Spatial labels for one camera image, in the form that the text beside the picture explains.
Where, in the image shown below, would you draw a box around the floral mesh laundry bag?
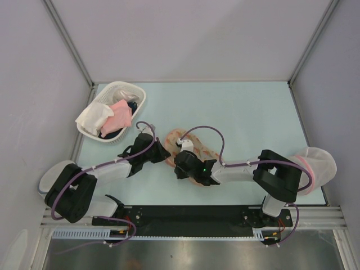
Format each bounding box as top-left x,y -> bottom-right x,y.
164,128 -> 219,168

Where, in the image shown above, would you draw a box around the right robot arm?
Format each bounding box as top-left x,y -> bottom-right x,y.
174,150 -> 304,228

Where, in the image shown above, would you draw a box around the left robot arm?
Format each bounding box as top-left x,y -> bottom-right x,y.
38,133 -> 170,225

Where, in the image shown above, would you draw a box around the white plastic laundry basket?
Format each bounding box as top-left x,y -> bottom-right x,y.
75,81 -> 146,143

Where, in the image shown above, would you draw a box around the white mesh bag blue trim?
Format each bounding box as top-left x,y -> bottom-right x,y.
37,160 -> 75,198

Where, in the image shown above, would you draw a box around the white mesh bag pink trim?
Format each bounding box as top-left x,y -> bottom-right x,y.
288,147 -> 337,196

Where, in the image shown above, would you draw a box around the pink cloth in basket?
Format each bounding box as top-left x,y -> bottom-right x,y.
100,100 -> 132,138

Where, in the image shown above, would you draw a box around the dark garment in basket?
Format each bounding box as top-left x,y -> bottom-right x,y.
98,102 -> 137,140

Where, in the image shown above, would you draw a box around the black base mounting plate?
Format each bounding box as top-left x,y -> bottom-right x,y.
92,204 -> 292,237

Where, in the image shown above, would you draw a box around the pale garment in basket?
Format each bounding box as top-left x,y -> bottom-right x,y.
112,89 -> 140,103

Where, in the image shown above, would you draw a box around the white cloth in basket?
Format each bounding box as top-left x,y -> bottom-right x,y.
75,101 -> 114,136

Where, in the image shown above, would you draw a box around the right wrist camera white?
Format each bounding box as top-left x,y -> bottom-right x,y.
176,138 -> 194,152

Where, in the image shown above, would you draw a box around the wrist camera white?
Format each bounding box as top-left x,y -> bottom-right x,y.
176,138 -> 194,152
137,124 -> 156,139

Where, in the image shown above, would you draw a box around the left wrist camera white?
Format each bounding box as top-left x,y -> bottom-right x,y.
137,124 -> 156,139

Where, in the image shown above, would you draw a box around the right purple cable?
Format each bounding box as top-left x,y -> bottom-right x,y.
178,125 -> 314,245

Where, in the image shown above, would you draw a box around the aluminium rail frame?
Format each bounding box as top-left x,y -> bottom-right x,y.
40,206 -> 347,242

